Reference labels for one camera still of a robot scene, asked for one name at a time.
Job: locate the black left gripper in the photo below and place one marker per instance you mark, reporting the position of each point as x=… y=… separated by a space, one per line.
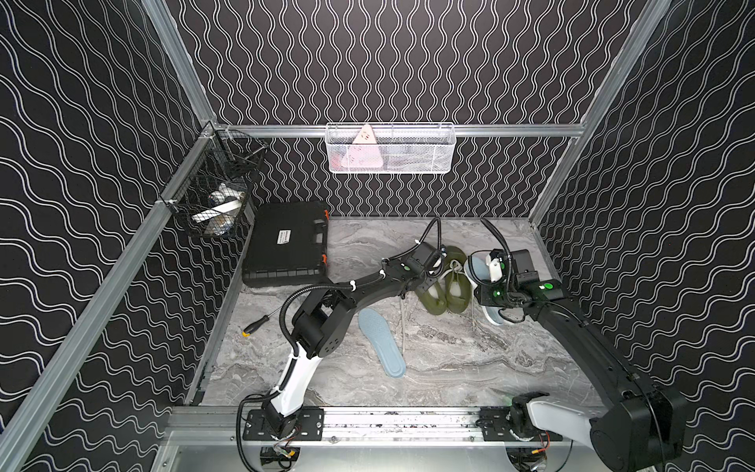
x=430 y=266

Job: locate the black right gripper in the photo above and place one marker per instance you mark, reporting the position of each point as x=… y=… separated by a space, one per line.
x=482 y=294

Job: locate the green shoe one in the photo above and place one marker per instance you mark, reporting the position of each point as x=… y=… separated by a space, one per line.
x=456 y=287
x=431 y=295

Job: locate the light blue insole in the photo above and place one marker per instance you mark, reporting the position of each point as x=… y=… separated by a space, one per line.
x=377 y=330
x=489 y=296

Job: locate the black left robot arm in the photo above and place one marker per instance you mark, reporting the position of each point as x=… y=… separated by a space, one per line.
x=315 y=320

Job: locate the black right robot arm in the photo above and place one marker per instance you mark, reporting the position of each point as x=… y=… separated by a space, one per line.
x=639 y=423

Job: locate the pink triangle card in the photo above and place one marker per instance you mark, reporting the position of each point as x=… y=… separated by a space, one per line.
x=363 y=154

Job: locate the black tool case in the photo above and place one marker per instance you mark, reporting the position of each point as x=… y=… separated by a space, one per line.
x=289 y=245

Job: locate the white items in black basket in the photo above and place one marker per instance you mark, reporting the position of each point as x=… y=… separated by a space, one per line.
x=224 y=207

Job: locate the white wire basket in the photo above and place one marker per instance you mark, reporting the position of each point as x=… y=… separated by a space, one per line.
x=407 y=148

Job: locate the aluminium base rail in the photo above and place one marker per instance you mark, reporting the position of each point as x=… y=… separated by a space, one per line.
x=381 y=426

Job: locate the screwdriver black yellow handle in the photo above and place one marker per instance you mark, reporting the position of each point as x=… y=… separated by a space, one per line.
x=254 y=326

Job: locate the black wire basket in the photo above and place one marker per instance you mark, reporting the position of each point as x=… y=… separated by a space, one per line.
x=230 y=157

